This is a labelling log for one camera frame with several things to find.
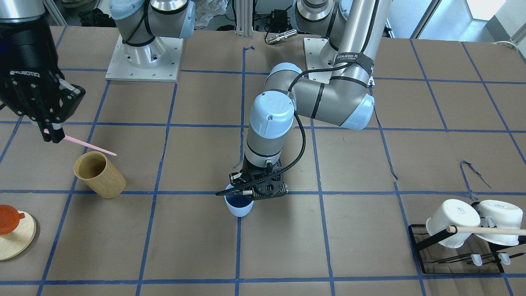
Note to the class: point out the black wire mug rack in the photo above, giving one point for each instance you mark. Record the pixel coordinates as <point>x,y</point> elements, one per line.
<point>475,256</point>

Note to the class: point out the white mug outer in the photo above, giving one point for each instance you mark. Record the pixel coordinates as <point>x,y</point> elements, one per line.
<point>500,214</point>

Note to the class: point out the aluminium frame post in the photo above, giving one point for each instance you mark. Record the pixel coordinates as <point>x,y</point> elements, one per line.
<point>244,17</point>

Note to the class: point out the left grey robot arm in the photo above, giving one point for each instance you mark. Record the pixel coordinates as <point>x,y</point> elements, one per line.
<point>335,93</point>

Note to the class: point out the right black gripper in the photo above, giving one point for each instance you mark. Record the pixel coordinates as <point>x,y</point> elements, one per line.
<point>25,49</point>

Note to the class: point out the white mug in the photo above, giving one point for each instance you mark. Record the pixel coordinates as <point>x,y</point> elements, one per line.
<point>500,214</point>
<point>452,212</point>

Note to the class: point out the pink chopstick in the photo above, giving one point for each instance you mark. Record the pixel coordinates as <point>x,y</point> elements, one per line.
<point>88,145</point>

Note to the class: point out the white mug inner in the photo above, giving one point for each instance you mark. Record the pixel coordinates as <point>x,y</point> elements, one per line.
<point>452,212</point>

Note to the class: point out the orange silicone funnel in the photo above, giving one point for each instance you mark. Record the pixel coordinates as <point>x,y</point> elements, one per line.
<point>9,219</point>

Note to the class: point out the blue plastic cup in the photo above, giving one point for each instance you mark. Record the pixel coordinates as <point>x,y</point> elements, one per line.
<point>239,205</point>

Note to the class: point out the round wooden stand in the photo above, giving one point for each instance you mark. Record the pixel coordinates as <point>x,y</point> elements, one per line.
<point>17,241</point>

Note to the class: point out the bamboo cylinder holder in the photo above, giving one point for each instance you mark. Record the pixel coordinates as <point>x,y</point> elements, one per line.
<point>96,171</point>

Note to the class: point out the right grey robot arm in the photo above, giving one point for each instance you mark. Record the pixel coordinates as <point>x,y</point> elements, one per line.
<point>26,41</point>

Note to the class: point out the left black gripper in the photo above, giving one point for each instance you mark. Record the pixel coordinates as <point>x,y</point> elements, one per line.
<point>235,177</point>

